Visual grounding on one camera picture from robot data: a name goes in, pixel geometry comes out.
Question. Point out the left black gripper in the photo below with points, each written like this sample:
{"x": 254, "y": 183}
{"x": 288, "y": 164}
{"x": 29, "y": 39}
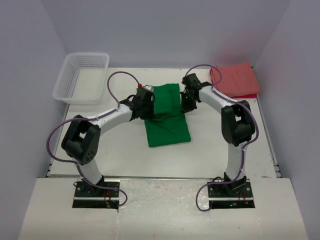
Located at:
{"x": 151, "y": 114}

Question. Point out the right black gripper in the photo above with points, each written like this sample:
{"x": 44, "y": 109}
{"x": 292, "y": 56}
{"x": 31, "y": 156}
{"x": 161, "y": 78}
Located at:
{"x": 186, "y": 108}

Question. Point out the green t shirt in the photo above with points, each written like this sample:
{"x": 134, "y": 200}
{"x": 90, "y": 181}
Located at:
{"x": 169, "y": 127}

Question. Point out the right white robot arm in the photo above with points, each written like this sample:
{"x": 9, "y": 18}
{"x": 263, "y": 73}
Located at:
{"x": 237, "y": 124}

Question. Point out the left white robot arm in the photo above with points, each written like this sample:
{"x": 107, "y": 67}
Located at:
{"x": 81, "y": 141}

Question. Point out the folded pink t shirt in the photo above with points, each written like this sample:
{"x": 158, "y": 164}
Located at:
{"x": 238, "y": 80}

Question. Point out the folded red t shirt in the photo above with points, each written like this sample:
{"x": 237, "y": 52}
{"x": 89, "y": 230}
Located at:
{"x": 248, "y": 96}

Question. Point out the white plastic basket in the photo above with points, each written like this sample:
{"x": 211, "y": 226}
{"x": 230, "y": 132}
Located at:
{"x": 82, "y": 78}

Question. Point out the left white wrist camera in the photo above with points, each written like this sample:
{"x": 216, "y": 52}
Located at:
{"x": 149, "y": 88}

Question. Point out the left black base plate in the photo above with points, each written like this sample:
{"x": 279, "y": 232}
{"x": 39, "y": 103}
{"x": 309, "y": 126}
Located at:
{"x": 88, "y": 197}

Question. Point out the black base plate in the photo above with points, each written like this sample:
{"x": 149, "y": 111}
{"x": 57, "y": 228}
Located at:
{"x": 88, "y": 197}
{"x": 221, "y": 198}

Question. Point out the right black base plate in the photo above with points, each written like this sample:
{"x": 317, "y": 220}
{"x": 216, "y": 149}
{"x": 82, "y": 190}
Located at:
{"x": 221, "y": 198}

